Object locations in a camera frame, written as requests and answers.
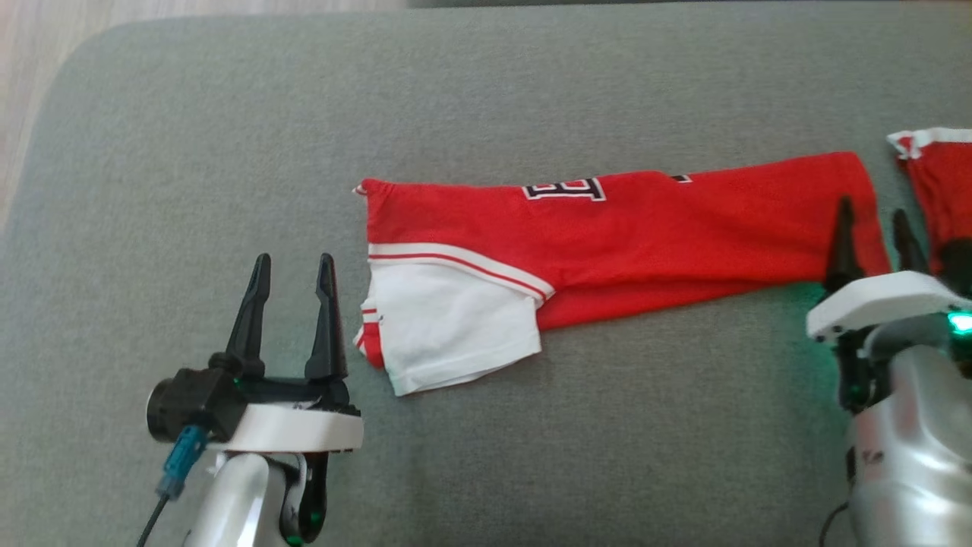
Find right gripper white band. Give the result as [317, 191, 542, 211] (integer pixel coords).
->
[805, 195, 972, 343]

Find red jersey with white sleeves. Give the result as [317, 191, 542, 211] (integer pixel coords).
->
[352, 150, 892, 398]

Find black cable with blue connector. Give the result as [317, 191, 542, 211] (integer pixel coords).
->
[136, 424, 211, 547]

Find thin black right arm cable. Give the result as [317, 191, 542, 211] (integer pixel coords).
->
[819, 500, 853, 547]

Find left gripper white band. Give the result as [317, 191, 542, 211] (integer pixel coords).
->
[209, 252, 365, 455]

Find red shorts with white stripe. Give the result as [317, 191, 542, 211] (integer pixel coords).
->
[886, 127, 972, 279]

